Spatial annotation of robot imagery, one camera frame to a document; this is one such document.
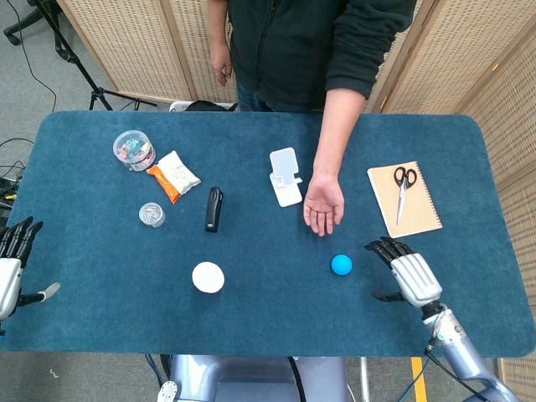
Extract person's open hand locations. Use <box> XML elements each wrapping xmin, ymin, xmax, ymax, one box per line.
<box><xmin>302</xmin><ymin>172</ymin><xmax>346</xmax><ymax>238</ymax></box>

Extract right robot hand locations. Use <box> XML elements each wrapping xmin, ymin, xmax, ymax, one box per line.
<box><xmin>363</xmin><ymin>236</ymin><xmax>444</xmax><ymax>309</ymax></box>

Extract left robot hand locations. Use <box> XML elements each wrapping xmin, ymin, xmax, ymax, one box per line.
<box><xmin>0</xmin><ymin>215</ymin><xmax>61</xmax><ymax>322</ymax></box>

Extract person's hanging hand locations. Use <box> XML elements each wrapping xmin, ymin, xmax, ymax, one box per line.
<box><xmin>209</xmin><ymin>41</ymin><xmax>233</xmax><ymax>88</ymax></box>

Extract blue ball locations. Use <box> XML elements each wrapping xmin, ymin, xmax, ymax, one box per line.
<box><xmin>330</xmin><ymin>253</ymin><xmax>353</xmax><ymax>277</ymax></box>

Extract person's bare forearm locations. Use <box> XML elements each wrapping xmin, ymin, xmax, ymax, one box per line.
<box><xmin>312</xmin><ymin>85</ymin><xmax>369</xmax><ymax>181</ymax></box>

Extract brown spiral notebook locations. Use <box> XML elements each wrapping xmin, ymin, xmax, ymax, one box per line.
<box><xmin>367</xmin><ymin>161</ymin><xmax>444</xmax><ymax>239</ymax></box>

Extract person in dark jacket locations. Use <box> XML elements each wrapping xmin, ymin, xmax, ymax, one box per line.
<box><xmin>208</xmin><ymin>0</ymin><xmax>419</xmax><ymax>113</ymax></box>

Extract white phone stand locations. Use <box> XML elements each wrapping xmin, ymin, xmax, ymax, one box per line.
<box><xmin>269</xmin><ymin>147</ymin><xmax>304</xmax><ymax>209</ymax></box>

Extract white chair with black bag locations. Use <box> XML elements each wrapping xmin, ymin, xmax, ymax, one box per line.
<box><xmin>169</xmin><ymin>100</ymin><xmax>239</xmax><ymax>113</ymax></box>

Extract power strip with plugs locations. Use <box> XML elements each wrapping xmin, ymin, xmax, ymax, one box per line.
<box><xmin>0</xmin><ymin>175</ymin><xmax>20</xmax><ymax>210</ymax></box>

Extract black stapler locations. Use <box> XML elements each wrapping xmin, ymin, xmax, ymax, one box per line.
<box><xmin>204</xmin><ymin>186</ymin><xmax>224</xmax><ymax>234</ymax></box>

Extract orange and white snack packet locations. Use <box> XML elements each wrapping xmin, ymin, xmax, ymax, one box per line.
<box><xmin>146</xmin><ymin>150</ymin><xmax>202</xmax><ymax>205</ymax></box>

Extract clear tub of binder clips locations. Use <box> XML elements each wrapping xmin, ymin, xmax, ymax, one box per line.
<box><xmin>112</xmin><ymin>129</ymin><xmax>157</xmax><ymax>173</ymax></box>

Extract blue table mat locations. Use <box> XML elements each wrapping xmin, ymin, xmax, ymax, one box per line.
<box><xmin>0</xmin><ymin>110</ymin><xmax>525</xmax><ymax>359</ymax></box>

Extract white round lid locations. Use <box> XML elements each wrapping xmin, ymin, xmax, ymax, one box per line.
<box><xmin>191</xmin><ymin>260</ymin><xmax>226</xmax><ymax>295</ymax></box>

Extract black tripod stand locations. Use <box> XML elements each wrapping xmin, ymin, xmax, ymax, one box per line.
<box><xmin>31</xmin><ymin>0</ymin><xmax>158</xmax><ymax>111</ymax></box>

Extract small clear box of pins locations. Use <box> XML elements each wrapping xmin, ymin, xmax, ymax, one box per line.
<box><xmin>138</xmin><ymin>202</ymin><xmax>166</xmax><ymax>229</ymax></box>

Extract robot torso base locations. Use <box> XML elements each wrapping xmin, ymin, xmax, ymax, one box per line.
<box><xmin>157</xmin><ymin>354</ymin><xmax>351</xmax><ymax>402</ymax></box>

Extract black office chair base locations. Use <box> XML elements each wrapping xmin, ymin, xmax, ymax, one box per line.
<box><xmin>3</xmin><ymin>0</ymin><xmax>64</xmax><ymax>47</ymax></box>

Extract black handled scissors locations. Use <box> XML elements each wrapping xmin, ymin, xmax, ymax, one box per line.
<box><xmin>393</xmin><ymin>166</ymin><xmax>418</xmax><ymax>226</ymax></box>

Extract black cable on floor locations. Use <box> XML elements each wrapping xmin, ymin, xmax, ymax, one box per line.
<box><xmin>8</xmin><ymin>0</ymin><xmax>58</xmax><ymax>113</ymax></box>

